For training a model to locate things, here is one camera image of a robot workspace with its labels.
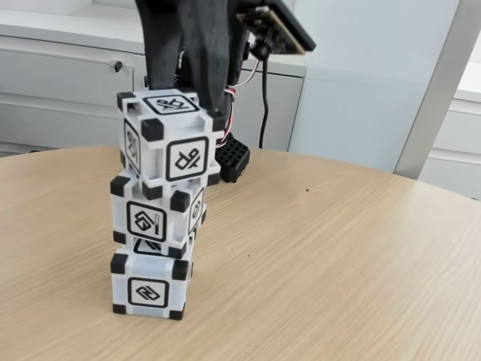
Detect white cube crossed symbol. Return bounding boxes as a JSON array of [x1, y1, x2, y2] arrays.
[[116, 89, 229, 200]]

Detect white cube nested-box symbol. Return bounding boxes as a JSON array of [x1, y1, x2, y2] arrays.
[[109, 174, 208, 260]]

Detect black table clamp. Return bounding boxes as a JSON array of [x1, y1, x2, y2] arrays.
[[216, 132, 252, 184]]

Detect white drawer cabinet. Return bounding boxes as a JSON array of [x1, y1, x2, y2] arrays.
[[0, 20, 306, 151]]

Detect white cube zigzag symbol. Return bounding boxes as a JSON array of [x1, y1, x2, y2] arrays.
[[110, 236, 195, 323]]

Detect white low cabinet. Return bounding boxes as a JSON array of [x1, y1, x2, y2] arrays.
[[420, 63, 481, 200]]

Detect black camera cable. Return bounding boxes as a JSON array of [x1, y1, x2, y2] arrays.
[[257, 56, 272, 150]]

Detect red white base cable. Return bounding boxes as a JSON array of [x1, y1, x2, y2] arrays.
[[216, 62, 261, 151]]

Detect camera board on mount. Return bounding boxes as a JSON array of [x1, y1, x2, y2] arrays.
[[235, 0, 317, 61]]

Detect grey metal frame post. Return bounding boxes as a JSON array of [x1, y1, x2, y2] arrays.
[[393, 0, 481, 181]]

